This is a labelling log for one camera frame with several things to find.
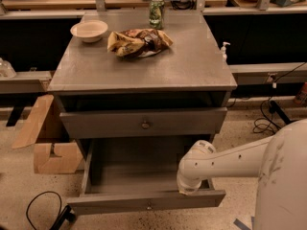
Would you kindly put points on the green soda can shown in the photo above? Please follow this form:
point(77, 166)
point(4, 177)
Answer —
point(156, 14)

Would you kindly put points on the grey top drawer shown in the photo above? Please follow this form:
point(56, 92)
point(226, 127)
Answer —
point(137, 123)

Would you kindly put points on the white bowl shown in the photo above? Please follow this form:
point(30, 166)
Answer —
point(89, 31)

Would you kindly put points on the clear plastic container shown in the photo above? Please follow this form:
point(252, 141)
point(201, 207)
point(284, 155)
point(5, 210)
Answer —
point(6, 70)

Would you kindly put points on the black chair base leg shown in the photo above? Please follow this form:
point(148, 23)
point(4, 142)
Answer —
point(65, 214)

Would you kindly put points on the cardboard box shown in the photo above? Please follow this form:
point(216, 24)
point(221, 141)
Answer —
point(54, 151)

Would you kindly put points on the white pump bottle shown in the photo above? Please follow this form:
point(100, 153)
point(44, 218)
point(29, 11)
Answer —
point(223, 50)

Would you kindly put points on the crumpled chip bag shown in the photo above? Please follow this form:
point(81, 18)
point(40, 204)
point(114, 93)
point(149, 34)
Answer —
point(138, 43)

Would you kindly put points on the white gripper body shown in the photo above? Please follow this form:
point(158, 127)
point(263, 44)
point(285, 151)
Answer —
point(187, 185)

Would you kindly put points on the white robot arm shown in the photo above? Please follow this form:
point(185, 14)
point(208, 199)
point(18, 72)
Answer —
point(280, 164)

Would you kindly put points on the orange bottle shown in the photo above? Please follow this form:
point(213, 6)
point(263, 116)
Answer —
point(301, 96)

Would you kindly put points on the grey drawer cabinet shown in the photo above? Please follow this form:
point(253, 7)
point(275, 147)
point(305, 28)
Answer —
point(189, 74)

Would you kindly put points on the grey drawer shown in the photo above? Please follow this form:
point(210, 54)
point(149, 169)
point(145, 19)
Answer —
point(137, 123)
point(138, 174)

